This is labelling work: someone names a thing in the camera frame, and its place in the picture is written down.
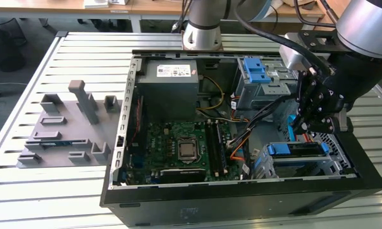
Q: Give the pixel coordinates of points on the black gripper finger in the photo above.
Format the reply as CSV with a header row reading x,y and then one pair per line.
x,y
327,124
311,95

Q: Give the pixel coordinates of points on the hard disk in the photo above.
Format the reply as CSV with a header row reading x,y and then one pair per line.
x,y
302,149

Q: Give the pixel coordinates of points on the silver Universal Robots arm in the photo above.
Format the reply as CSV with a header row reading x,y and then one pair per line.
x,y
366,28

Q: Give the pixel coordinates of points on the metal disk bay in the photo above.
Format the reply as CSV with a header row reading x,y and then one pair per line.
x,y
305,160

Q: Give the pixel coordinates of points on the metal optical drive cage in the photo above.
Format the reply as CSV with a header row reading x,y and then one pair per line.
x,y
246,95

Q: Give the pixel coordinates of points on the blue plastic drive latch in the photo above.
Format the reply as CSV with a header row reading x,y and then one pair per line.
x,y
251,65

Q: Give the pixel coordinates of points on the blue RAM slot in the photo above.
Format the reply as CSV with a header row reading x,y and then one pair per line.
x,y
225,159

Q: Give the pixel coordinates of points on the black RAM slot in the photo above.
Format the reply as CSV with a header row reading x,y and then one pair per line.
x,y
216,148
211,148

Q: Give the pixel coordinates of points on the brown cardboard piece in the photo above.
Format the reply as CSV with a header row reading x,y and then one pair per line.
x,y
297,3

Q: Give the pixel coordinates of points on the black open PC case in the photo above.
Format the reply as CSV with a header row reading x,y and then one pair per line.
x,y
242,210

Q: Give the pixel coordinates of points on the grey power supply unit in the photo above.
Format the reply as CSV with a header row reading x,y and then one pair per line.
x,y
168,100

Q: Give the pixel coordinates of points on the silver CPU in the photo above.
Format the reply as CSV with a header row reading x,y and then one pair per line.
x,y
188,150

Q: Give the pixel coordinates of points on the CPU socket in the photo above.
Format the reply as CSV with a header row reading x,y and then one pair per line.
x,y
188,162

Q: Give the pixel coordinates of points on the black graphics card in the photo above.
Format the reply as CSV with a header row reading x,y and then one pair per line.
x,y
183,175

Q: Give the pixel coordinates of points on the green motherboard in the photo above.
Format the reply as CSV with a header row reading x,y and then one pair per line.
x,y
159,148

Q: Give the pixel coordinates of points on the small white box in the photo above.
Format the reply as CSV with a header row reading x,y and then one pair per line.
x,y
118,2

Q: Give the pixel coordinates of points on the grey plastic parts rack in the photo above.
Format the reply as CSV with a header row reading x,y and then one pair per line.
x,y
69,133

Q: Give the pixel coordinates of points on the RAM stick blue green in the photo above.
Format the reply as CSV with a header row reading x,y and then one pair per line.
x,y
57,143

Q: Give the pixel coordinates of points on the black mesh waste bin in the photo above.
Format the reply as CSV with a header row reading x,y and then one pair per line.
x,y
5,43

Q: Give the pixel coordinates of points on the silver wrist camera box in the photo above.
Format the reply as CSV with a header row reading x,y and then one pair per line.
x,y
291,58

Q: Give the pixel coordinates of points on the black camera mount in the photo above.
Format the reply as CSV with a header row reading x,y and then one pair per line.
x,y
309,45

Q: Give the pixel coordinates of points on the wooden desk white frame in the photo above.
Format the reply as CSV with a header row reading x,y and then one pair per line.
x,y
51,8
290,13

